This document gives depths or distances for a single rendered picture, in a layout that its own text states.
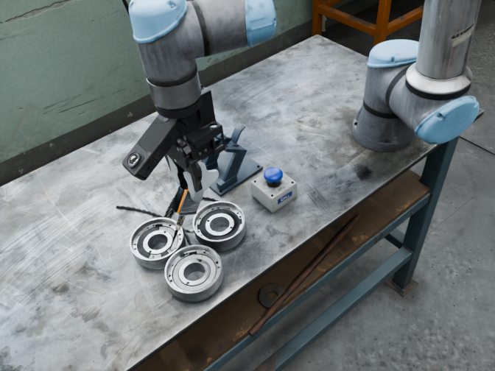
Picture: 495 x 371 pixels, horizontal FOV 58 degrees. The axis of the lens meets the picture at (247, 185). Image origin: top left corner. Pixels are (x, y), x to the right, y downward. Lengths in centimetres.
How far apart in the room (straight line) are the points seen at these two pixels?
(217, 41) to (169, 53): 7
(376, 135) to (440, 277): 93
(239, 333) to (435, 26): 74
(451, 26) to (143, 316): 72
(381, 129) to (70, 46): 170
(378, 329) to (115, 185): 107
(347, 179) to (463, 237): 109
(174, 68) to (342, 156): 55
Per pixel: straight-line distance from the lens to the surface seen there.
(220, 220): 91
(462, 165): 235
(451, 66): 87
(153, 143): 70
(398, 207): 132
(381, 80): 100
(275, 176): 91
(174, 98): 65
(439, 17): 82
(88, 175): 113
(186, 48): 62
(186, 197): 79
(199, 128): 73
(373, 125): 107
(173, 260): 85
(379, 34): 280
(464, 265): 195
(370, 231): 124
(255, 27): 64
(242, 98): 127
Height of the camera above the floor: 151
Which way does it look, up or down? 45 degrees down
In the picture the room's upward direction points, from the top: 6 degrees counter-clockwise
